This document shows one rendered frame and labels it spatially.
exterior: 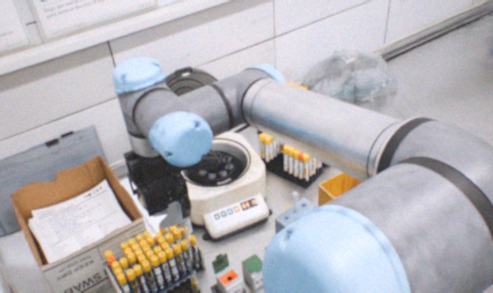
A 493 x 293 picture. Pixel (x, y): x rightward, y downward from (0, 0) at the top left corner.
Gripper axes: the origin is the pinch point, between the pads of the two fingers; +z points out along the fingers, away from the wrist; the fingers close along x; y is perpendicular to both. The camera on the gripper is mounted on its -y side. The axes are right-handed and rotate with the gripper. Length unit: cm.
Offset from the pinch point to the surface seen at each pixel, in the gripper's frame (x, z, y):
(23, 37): -51, -24, 10
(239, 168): -21.1, 16.2, -26.3
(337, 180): -2.6, 17.5, -44.6
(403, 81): -32, 26, -105
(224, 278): 4.7, 18.3, -4.9
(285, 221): 1.5, 16.0, -24.2
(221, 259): 2.1, 15.2, -6.1
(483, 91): -11, 26, -120
